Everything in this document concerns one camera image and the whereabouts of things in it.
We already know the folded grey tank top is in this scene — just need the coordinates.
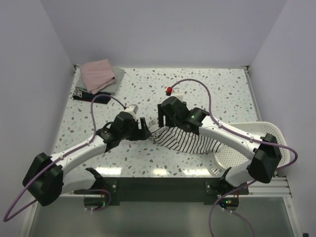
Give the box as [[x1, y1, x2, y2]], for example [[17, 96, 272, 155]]
[[75, 67, 125, 95]]

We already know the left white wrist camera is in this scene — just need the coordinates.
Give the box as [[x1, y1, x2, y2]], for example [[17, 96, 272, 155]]
[[124, 104, 138, 117]]

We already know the striped black white tank top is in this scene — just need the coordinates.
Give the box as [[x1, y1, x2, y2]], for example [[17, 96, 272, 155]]
[[148, 120, 222, 154]]

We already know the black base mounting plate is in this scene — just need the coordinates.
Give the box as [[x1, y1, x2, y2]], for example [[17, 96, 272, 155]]
[[73, 176, 248, 206]]

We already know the white perforated laundry basket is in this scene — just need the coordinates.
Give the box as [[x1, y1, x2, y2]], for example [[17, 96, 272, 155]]
[[214, 121, 291, 169]]

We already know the pink tank top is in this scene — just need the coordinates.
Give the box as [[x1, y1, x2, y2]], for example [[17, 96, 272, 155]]
[[79, 59, 115, 94]]

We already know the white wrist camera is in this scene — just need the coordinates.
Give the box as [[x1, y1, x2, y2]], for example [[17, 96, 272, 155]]
[[124, 104, 138, 117], [165, 87, 184, 101]]

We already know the folded dark tank top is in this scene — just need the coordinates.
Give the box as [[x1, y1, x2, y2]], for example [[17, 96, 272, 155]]
[[72, 88, 111, 104]]

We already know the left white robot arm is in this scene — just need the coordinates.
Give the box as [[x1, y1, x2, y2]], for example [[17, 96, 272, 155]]
[[22, 112, 151, 206]]

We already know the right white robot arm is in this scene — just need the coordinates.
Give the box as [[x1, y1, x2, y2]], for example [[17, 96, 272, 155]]
[[158, 96, 281, 194]]

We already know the aluminium frame rail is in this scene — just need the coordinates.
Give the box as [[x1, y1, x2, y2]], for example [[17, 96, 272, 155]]
[[32, 175, 292, 198]]

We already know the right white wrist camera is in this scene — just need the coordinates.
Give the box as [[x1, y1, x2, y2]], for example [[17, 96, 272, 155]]
[[165, 87, 184, 101]]

